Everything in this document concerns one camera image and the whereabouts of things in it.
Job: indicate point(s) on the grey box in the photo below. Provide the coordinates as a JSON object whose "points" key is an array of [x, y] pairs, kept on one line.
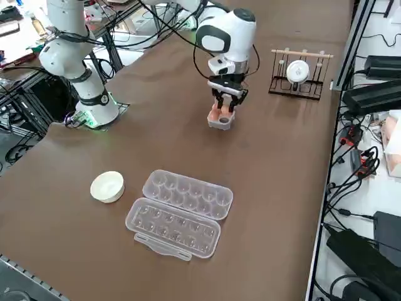
{"points": [[372, 97]]}

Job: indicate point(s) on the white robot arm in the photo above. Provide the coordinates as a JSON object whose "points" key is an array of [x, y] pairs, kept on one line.
{"points": [[62, 59]]}

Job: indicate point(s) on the black power brick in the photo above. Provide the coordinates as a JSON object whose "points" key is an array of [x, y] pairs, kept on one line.
{"points": [[383, 66]]}

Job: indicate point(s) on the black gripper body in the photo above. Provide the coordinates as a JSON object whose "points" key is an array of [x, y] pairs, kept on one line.
{"points": [[228, 80]]}

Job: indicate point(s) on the orange and black power strip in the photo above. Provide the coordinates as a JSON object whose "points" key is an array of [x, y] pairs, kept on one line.
{"points": [[351, 135]]}

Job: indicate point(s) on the black and orange plugs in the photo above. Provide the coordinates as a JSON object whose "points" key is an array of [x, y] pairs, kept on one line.
{"points": [[366, 163]]}

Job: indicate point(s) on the clear four-slot egg tray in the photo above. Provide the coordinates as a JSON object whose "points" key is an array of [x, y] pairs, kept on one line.
{"points": [[219, 124]]}

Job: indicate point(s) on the transparent twelve-slot egg tray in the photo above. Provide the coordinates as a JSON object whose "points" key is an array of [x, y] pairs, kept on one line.
{"points": [[175, 225]]}

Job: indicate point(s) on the small white socket box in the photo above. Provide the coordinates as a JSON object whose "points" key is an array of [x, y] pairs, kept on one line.
{"points": [[331, 85]]}

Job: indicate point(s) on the white and pink box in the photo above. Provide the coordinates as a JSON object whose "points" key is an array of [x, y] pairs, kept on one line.
{"points": [[393, 147]]}

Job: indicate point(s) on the white round bowl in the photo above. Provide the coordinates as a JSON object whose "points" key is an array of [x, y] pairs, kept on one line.
{"points": [[106, 188]]}

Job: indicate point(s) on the aluminium camera post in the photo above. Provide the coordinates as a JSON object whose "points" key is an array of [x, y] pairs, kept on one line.
{"points": [[354, 40]]}

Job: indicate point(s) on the brown egg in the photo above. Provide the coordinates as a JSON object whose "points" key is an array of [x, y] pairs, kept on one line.
{"points": [[213, 114], [224, 108]]}

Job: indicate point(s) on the black flat box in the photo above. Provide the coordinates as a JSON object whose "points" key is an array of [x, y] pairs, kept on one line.
{"points": [[388, 232]]}

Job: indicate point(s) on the wooden rod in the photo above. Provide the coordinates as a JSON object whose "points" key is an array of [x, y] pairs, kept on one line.
{"points": [[302, 53]]}

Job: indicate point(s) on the black power adapter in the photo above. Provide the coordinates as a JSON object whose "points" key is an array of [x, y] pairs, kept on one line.
{"points": [[354, 254]]}

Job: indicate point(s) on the amber glass bottle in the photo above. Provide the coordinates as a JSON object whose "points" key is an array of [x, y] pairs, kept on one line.
{"points": [[38, 25]]}

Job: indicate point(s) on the white device with red part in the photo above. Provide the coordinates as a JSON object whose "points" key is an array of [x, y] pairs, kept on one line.
{"points": [[92, 14]]}

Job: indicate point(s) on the black metal shelf frame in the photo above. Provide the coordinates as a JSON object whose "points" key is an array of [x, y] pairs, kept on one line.
{"points": [[28, 103]]}

